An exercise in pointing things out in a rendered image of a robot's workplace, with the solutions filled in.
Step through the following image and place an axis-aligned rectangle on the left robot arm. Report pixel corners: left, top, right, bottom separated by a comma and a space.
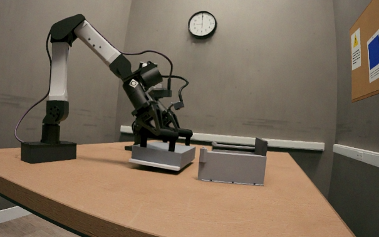
125, 61, 184, 149

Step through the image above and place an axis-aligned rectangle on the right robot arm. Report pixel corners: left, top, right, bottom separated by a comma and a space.
21, 14, 163, 149

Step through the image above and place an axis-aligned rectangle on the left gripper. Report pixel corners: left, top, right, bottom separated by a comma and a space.
156, 101, 180, 133

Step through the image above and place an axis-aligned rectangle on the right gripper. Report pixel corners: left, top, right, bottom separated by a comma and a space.
129, 86, 166, 136

